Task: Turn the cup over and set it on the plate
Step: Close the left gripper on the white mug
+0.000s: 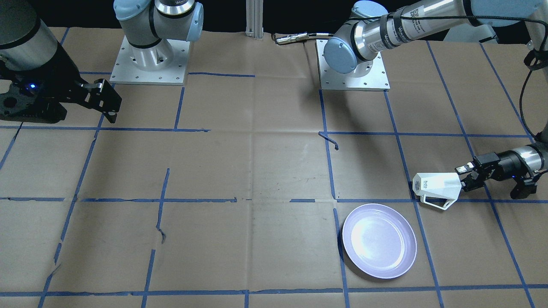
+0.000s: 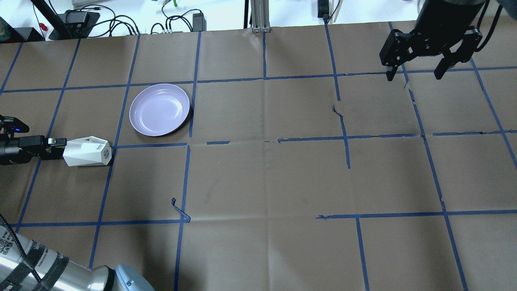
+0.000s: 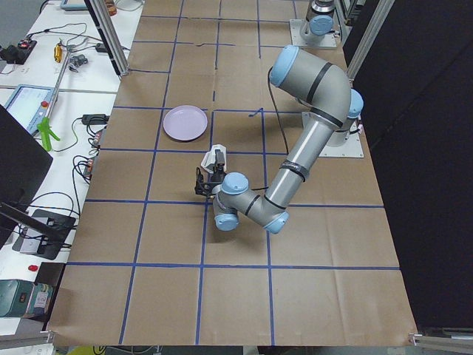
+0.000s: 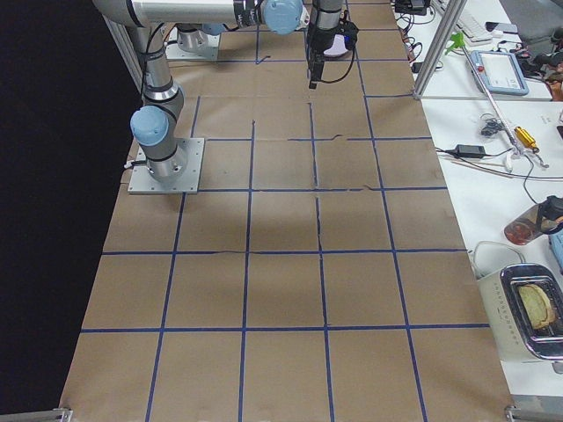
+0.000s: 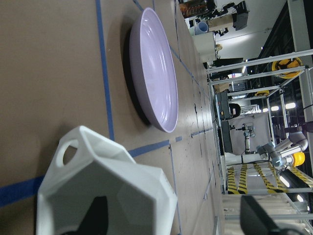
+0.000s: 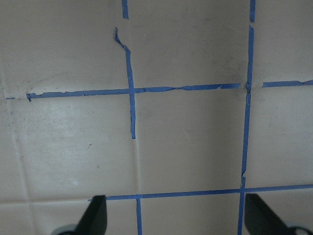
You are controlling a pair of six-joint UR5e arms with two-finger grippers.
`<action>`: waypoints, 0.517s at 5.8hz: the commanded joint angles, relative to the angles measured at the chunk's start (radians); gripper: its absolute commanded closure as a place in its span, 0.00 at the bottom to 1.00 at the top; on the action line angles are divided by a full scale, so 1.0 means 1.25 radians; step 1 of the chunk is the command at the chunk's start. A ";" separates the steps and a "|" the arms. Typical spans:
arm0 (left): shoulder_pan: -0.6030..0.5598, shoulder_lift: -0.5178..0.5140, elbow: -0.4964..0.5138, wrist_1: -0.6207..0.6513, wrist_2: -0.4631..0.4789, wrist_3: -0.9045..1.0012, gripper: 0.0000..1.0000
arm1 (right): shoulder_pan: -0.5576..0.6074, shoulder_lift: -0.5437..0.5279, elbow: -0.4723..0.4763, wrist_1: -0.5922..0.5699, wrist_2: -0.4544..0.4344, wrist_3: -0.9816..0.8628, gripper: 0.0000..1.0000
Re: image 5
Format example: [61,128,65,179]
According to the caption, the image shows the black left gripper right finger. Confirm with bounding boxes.
[240,195,303,235]

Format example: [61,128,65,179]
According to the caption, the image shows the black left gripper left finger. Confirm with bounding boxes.
[65,196,109,235]

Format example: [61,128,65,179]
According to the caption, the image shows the white faceted cup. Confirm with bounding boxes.
[36,126,177,235]

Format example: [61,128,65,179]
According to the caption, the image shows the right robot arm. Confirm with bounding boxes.
[224,131,309,169]

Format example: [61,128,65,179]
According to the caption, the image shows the lavender round plate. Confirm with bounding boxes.
[129,7,179,133]

